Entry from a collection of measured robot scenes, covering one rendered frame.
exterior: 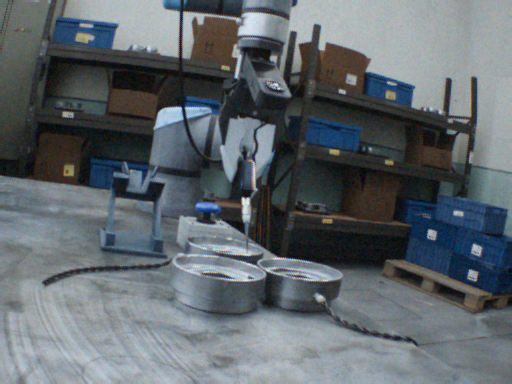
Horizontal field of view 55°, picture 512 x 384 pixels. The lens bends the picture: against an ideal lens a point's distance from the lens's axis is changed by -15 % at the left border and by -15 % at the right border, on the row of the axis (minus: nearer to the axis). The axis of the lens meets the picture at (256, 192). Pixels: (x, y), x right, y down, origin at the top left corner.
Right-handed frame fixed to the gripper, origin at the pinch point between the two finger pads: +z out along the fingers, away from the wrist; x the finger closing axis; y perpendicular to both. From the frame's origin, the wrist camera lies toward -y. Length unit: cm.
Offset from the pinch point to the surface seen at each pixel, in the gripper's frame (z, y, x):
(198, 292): 10.8, -24.3, 9.9
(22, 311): 12.9, -31.6, 28.5
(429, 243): 58, 305, -260
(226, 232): 9.2, 3.6, 0.2
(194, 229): 9.2, 3.3, 5.2
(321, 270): 9.6, -14.9, -7.8
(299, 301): 11.7, -22.1, -2.4
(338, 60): -80, 342, -163
